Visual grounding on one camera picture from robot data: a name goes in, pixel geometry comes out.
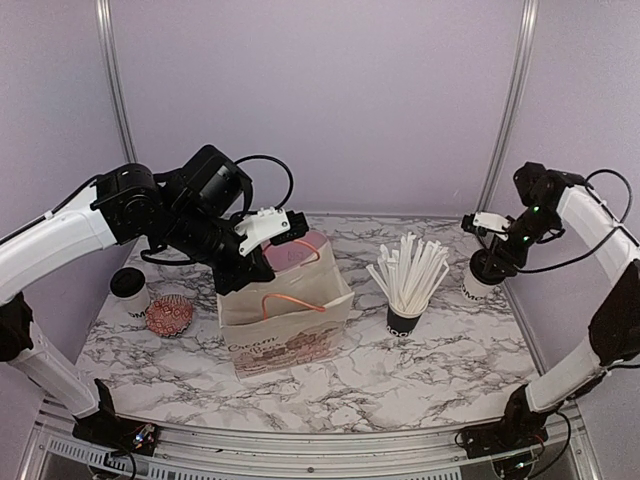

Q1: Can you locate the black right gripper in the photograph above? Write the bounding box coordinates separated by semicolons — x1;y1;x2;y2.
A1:
483;203;561;277

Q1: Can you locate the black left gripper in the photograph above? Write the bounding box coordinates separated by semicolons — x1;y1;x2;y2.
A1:
161;202;276;296

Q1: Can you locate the white paper takeout bag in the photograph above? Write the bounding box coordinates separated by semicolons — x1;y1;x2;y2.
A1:
217;235;354;379

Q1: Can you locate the black plastic cup lid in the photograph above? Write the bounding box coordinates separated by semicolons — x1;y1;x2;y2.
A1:
469;250;506;286

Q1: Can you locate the white paper coffee cup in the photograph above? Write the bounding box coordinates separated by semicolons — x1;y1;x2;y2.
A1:
119;286;151;320

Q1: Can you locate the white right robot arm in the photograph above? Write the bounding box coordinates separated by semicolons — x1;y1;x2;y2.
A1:
483;161;639;422

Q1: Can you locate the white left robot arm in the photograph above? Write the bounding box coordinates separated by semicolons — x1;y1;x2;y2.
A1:
1;145;307;445

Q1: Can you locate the pink round plate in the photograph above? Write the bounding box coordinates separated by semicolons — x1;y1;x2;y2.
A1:
263;231;327;272

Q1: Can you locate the red patterned small bowl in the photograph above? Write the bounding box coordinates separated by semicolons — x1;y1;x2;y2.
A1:
145;294;194;338

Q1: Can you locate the bundle of white wrapped straws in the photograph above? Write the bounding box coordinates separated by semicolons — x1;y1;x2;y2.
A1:
366;232;450;318

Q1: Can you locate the black cup holding straws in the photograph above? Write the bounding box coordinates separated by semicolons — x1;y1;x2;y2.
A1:
386;304;423;338

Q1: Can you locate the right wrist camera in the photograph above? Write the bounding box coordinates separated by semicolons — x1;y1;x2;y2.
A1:
461;212;511;241

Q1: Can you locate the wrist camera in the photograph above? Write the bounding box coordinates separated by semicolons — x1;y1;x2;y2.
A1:
235;207;309;256
461;212;511;241

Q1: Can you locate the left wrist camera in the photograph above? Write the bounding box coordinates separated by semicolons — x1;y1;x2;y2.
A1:
235;207;309;256

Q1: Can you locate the right aluminium frame post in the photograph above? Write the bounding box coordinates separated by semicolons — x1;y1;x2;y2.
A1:
476;0;540;210

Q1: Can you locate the aluminium frame post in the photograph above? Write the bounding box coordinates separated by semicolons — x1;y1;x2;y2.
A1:
95;0;138;163
476;0;540;210

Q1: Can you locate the left aluminium frame post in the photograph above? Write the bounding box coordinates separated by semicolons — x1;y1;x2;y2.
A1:
95;0;138;163

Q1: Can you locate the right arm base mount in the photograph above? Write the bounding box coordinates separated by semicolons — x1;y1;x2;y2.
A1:
454;421;549;459

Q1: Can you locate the aluminium front rail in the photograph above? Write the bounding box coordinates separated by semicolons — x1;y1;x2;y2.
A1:
19;414;601;480

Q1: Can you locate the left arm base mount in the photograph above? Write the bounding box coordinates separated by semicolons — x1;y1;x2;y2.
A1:
73;379;160;456

